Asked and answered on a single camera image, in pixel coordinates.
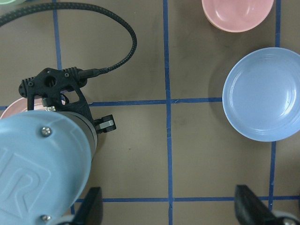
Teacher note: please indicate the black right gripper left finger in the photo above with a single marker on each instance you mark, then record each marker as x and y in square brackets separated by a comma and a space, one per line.
[91, 210]

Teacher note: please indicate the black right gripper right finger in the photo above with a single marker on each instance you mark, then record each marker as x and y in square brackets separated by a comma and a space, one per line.
[249, 210]

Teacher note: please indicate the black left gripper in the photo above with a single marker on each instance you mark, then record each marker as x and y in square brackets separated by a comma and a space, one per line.
[80, 106]

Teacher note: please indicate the pink plate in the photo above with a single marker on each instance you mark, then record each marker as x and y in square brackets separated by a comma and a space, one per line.
[20, 106]

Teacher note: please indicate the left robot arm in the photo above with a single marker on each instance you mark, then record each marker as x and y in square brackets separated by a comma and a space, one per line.
[45, 163]

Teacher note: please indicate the blue plate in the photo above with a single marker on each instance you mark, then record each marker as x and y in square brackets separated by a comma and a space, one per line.
[261, 95]

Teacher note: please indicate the green bowl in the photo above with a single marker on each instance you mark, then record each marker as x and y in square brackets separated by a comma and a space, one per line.
[4, 3]

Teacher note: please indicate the pink bowl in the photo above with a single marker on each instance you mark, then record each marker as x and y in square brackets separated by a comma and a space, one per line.
[236, 15]

